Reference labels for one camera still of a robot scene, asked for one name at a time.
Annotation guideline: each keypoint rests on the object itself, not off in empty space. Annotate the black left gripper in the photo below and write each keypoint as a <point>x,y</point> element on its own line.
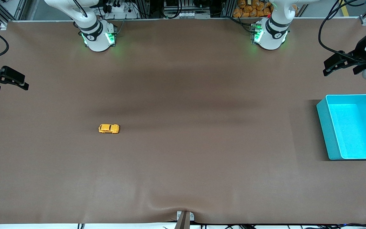
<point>360,52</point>

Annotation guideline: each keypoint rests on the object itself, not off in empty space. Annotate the yellow beetle toy car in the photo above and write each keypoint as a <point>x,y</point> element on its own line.
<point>108,128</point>

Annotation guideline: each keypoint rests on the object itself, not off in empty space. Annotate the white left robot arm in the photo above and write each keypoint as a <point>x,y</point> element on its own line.
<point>270,39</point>

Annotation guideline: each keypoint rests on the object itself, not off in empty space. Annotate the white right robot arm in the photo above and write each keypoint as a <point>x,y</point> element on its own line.
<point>98,39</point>

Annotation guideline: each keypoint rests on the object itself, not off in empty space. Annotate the teal plastic storage bin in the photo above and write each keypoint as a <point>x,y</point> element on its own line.
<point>351,133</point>

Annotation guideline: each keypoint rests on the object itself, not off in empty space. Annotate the orange bagged items pile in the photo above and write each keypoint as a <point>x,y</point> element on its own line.
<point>249,11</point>

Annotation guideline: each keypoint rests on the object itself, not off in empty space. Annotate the white power strip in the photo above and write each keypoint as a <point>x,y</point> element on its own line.
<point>126,14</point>

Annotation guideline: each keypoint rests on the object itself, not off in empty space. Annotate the grey electrical control box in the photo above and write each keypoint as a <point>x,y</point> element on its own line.
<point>186,9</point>

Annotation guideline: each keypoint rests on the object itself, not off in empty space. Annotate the brown table mat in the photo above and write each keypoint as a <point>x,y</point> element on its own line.
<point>183,149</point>

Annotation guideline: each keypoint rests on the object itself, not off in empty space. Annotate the silver table edge bracket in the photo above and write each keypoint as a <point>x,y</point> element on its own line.
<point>192,217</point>

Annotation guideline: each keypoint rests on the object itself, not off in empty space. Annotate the brown camera support bar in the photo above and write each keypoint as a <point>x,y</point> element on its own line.
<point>183,222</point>

